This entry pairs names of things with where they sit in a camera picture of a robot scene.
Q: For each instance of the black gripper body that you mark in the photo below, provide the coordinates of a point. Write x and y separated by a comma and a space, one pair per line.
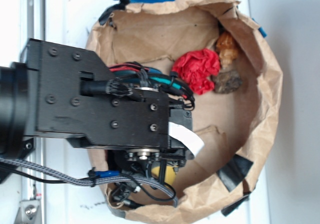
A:
137, 161

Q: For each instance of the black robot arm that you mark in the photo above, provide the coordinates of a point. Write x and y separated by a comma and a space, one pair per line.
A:
58, 91

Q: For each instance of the yellow sponge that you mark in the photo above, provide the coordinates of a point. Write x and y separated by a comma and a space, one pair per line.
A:
170, 174

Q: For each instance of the brown paper bag bin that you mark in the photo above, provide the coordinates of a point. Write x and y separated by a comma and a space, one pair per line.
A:
238, 129

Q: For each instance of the brown rough rock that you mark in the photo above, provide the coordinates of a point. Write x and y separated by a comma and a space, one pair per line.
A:
227, 82

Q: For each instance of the orange spiral seashell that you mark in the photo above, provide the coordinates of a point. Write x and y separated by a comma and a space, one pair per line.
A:
227, 49

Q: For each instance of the white plastic tray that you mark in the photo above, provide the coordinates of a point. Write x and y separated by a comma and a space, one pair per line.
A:
69, 22

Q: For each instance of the metal corner bracket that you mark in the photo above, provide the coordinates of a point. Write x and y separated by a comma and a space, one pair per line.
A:
29, 212

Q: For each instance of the aluminium extrusion rail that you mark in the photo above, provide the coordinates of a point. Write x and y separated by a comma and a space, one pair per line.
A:
32, 26

